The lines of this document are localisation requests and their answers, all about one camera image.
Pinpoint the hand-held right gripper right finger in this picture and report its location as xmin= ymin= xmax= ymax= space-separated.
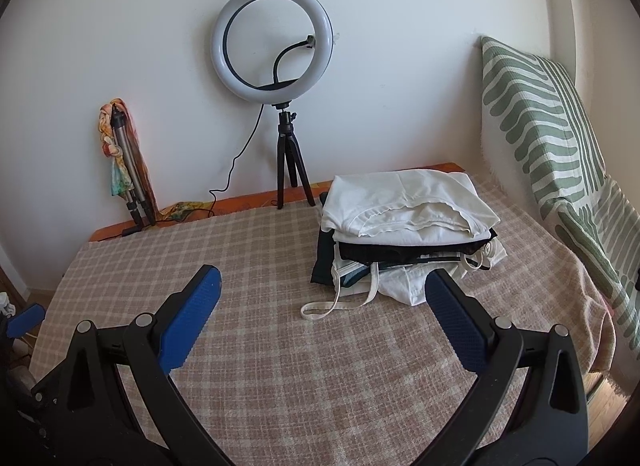
xmin=424 ymin=269 xmax=590 ymax=466

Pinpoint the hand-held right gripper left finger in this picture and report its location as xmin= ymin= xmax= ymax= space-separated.
xmin=31 ymin=264 xmax=223 ymax=466

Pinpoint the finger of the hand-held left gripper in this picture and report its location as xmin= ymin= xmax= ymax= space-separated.
xmin=0 ymin=303 xmax=47 ymax=343

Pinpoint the white t-shirt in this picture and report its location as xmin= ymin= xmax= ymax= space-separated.
xmin=320 ymin=170 xmax=501 ymax=239

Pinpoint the black garment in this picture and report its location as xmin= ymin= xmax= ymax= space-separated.
xmin=337 ymin=228 xmax=498 ymax=264

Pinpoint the beige plaid blanket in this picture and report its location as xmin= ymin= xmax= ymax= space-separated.
xmin=30 ymin=173 xmax=616 ymax=466

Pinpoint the orange leaf-print sheet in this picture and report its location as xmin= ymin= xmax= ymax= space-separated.
xmin=90 ymin=162 xmax=461 ymax=243

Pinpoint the dark teal garment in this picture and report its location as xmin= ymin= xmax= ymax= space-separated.
xmin=310 ymin=231 xmax=371 ymax=289

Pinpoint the folded silver tripod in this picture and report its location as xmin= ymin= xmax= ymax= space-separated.
xmin=110 ymin=106 xmax=157 ymax=227

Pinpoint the floral scarf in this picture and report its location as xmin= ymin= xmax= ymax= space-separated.
xmin=97 ymin=98 xmax=213 ymax=221

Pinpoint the green striped white pillow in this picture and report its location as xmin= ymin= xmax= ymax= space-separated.
xmin=480 ymin=36 xmax=640 ymax=362

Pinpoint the white garment with straps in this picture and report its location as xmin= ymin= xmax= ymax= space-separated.
xmin=300 ymin=236 xmax=507 ymax=323

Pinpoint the black cable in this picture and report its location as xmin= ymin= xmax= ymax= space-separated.
xmin=122 ymin=103 xmax=266 ymax=237

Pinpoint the white ring light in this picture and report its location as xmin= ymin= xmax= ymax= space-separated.
xmin=210 ymin=0 xmax=335 ymax=107

